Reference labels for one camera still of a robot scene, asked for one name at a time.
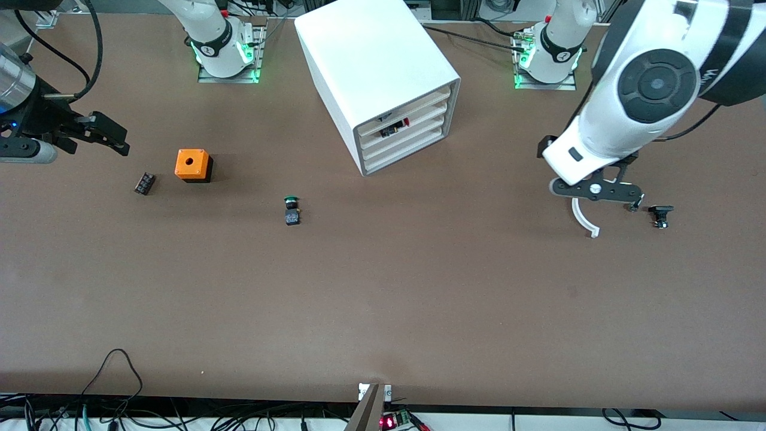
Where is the white curved plastic part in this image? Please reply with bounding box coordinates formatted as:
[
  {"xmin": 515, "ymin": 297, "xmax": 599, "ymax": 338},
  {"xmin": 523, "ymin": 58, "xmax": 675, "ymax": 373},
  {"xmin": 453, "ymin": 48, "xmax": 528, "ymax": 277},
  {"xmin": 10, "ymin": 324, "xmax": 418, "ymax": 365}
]
[{"xmin": 572, "ymin": 198, "xmax": 601, "ymax": 239}]

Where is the orange box with hole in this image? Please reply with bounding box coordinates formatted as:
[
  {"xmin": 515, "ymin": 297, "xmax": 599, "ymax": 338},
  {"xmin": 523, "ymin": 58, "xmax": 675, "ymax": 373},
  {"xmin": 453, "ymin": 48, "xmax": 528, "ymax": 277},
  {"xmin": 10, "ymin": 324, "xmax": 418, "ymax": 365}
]
[{"xmin": 174, "ymin": 148, "xmax": 214, "ymax": 184}]

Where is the circuit board with red light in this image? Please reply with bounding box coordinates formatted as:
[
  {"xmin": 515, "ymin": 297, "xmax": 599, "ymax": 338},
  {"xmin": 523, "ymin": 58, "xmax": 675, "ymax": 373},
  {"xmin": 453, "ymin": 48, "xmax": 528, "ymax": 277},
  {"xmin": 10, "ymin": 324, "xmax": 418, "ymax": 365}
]
[{"xmin": 380, "ymin": 409, "xmax": 431, "ymax": 431}]

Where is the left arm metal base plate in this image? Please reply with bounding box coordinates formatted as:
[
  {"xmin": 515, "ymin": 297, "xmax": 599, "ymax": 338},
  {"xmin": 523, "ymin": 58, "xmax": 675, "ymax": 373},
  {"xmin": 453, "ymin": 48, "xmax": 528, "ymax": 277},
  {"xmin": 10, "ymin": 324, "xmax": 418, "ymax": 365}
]
[{"xmin": 513, "ymin": 30, "xmax": 577, "ymax": 91}]

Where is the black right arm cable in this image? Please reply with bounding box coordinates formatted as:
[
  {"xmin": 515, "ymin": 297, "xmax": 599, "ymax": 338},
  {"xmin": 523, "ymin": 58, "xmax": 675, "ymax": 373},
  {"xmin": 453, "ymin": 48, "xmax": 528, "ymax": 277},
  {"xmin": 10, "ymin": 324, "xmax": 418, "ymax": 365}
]
[{"xmin": 15, "ymin": 0, "xmax": 104, "ymax": 104}]

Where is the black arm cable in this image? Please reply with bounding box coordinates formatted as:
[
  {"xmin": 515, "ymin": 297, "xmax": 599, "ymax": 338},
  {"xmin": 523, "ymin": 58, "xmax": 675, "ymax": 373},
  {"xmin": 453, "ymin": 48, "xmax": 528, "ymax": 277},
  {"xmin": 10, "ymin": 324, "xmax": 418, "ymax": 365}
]
[
  {"xmin": 15, "ymin": 0, "xmax": 104, "ymax": 104},
  {"xmin": 655, "ymin": 102, "xmax": 722, "ymax": 143}
]

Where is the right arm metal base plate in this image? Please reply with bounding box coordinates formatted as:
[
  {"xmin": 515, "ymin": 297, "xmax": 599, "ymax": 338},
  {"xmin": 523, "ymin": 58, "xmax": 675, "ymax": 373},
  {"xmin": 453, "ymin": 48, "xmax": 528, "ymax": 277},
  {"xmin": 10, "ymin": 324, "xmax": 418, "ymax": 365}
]
[{"xmin": 197, "ymin": 24, "xmax": 266, "ymax": 84}]

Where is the short black table cable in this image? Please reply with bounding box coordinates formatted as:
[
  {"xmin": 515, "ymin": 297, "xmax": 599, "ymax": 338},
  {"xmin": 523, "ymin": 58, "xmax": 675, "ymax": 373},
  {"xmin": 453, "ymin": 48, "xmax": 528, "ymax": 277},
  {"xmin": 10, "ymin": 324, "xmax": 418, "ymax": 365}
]
[{"xmin": 473, "ymin": 17, "xmax": 533, "ymax": 40}]

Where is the long black table cable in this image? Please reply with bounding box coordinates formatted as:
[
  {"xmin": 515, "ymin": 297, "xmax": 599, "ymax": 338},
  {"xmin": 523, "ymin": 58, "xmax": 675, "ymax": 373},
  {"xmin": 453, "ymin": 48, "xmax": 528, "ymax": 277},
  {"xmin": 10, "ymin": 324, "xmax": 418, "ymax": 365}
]
[{"xmin": 422, "ymin": 24, "xmax": 527, "ymax": 54}]

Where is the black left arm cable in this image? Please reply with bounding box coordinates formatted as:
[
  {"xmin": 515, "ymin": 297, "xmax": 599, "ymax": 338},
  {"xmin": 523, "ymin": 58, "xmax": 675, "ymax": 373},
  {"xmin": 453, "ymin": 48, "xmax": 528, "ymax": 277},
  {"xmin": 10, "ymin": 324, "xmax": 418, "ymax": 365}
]
[{"xmin": 655, "ymin": 102, "xmax": 722, "ymax": 143}]

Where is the black looped cable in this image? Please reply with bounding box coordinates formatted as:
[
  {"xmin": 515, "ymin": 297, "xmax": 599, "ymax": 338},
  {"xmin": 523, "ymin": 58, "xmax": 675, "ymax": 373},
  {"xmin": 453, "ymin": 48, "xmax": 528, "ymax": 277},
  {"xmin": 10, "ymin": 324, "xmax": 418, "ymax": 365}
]
[{"xmin": 81, "ymin": 348, "xmax": 144, "ymax": 414}]

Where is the tangled black cable bundle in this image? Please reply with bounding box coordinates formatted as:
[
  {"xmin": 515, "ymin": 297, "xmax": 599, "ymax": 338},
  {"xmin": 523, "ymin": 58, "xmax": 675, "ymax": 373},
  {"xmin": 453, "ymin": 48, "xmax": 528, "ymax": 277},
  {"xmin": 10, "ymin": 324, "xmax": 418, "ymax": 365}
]
[{"xmin": 0, "ymin": 392, "xmax": 336, "ymax": 431}]

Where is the black coiled cable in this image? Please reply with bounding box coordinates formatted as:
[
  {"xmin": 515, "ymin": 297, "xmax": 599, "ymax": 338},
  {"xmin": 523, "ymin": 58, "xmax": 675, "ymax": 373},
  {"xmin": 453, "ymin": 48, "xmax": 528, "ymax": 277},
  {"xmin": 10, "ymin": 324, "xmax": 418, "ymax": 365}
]
[{"xmin": 601, "ymin": 408, "xmax": 662, "ymax": 431}]

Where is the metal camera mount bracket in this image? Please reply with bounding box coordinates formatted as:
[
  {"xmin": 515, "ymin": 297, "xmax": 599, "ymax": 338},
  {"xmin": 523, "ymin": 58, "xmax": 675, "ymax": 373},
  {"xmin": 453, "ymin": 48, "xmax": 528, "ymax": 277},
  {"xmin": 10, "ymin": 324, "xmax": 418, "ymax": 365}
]
[{"xmin": 344, "ymin": 383, "xmax": 393, "ymax": 431}]

